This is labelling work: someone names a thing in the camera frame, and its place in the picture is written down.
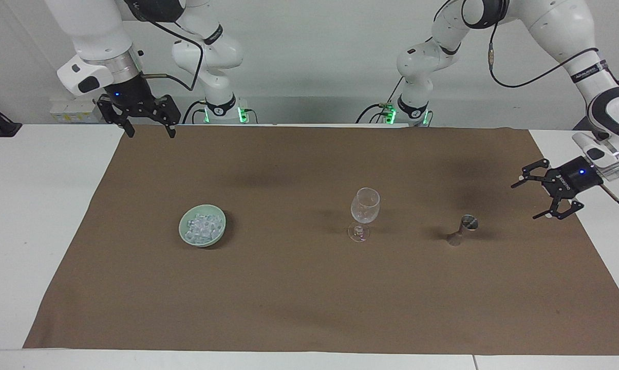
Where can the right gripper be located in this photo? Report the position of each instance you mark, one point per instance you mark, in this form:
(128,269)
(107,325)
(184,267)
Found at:
(132,90)

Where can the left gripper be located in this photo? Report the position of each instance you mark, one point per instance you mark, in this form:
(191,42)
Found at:
(576,180)

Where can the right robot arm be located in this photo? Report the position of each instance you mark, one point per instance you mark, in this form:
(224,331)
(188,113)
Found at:
(98,31)

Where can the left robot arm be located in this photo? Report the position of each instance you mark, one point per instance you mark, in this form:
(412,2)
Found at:
(556,25)

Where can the clear ice cubes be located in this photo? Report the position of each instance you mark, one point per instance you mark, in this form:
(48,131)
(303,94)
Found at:
(202,227)

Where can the clear wine glass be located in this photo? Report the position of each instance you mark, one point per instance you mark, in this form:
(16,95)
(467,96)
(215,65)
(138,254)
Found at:
(364,205)

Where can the metal jigger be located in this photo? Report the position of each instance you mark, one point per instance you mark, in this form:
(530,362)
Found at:
(462,230)

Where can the pale green bowl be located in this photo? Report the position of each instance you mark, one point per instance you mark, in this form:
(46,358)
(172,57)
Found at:
(187,237)

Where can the black stand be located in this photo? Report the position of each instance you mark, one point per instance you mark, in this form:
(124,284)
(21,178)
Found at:
(1,126)

